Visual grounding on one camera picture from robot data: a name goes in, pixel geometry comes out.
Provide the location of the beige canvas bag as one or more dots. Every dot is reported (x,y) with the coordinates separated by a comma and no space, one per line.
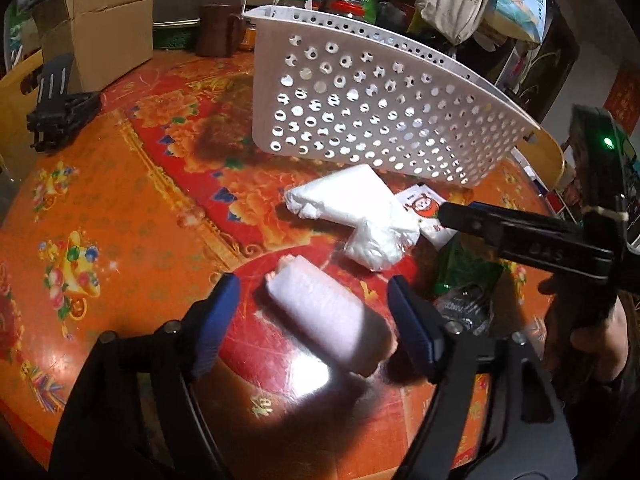
(455,0)

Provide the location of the open cardboard box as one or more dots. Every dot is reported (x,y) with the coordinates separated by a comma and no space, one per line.
(110,45)

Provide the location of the green snack packet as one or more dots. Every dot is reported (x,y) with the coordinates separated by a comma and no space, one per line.
(465,270)

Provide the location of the white perforated plastic basket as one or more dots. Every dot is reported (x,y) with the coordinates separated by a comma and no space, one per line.
(270,110)

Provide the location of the white plastic bag bundle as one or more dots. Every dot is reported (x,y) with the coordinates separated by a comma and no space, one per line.
(350,200)

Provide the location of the red wall hanging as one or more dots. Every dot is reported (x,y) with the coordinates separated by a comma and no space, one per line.
(625,95)

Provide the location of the blue printed carton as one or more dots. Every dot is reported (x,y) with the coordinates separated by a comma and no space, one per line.
(520,0)

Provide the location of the white red printed packet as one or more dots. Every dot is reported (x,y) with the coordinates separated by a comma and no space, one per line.
(425,210)

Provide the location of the brown mug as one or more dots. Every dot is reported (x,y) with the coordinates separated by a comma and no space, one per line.
(215,30)

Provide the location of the dark foil packet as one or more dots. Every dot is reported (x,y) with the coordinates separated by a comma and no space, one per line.
(462,310)

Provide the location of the black folding stand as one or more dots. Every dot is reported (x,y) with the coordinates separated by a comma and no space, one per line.
(55,110)

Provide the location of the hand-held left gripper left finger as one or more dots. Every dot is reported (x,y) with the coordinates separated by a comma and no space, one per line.
(220,310)

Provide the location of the red lid glass jar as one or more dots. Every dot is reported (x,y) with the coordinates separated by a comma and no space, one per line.
(342,5)

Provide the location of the small orange jar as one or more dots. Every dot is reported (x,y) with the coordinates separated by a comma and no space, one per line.
(247,37)

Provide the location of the pink towel roll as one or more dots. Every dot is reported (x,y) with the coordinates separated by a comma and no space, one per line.
(330,310)

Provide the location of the person's right hand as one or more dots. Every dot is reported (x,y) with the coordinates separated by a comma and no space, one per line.
(597,350)

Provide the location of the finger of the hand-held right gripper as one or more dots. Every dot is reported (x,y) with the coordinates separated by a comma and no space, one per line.
(525,245)

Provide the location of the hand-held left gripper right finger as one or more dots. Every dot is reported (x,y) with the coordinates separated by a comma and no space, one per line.
(407,317)

